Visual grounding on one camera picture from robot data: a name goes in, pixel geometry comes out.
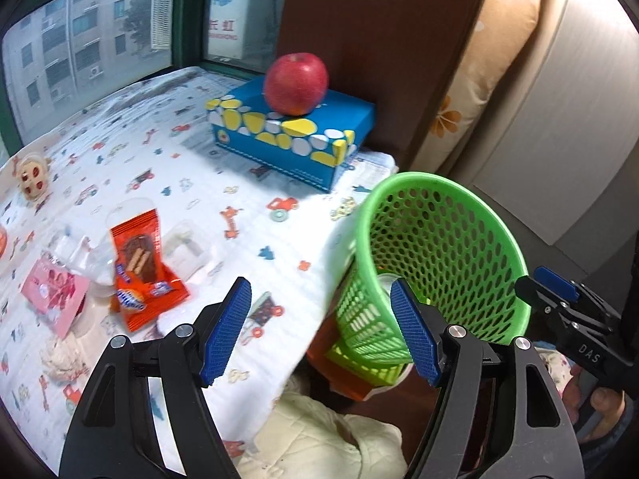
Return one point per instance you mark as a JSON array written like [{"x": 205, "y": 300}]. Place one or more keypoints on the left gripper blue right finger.
[{"x": 421, "y": 326}]

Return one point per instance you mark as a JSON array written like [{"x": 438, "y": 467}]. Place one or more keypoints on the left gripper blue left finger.
[{"x": 219, "y": 328}]

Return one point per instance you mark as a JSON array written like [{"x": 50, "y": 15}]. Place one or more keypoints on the orange snack wrapper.
[{"x": 145, "y": 286}]

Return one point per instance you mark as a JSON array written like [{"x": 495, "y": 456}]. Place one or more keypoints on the clear rectangular plastic box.
[{"x": 186, "y": 249}]

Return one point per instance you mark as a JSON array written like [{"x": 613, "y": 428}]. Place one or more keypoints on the tissue ball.
[{"x": 63, "y": 359}]

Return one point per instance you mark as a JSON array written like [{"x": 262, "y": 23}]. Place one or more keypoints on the clear plastic tray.
[{"x": 77, "y": 253}]

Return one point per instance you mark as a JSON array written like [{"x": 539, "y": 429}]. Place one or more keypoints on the pink paper package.
[{"x": 57, "y": 294}]

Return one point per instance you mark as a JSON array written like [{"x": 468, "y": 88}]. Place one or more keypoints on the person's right hand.
[{"x": 609, "y": 403}]

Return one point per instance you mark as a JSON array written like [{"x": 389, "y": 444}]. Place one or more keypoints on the green plastic mesh wastebasket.
[{"x": 453, "y": 250}]

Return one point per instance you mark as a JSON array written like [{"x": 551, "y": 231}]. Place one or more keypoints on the cream quilted blanket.
[{"x": 303, "y": 439}]

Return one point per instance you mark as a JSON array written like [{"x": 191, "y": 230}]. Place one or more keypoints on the cartoon print bed sheet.
[{"x": 150, "y": 146}]

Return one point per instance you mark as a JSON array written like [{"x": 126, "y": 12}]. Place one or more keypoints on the blue yellow tissue box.
[{"x": 315, "y": 148}]

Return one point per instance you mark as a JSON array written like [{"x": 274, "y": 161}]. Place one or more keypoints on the orange water bottle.
[{"x": 4, "y": 238}]

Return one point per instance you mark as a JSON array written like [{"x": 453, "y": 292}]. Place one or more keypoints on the cream plush toy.
[{"x": 33, "y": 176}]

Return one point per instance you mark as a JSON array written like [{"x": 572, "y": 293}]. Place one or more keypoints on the red apple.
[{"x": 295, "y": 84}]

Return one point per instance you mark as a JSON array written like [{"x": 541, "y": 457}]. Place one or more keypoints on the floral pillow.
[{"x": 500, "y": 33}]

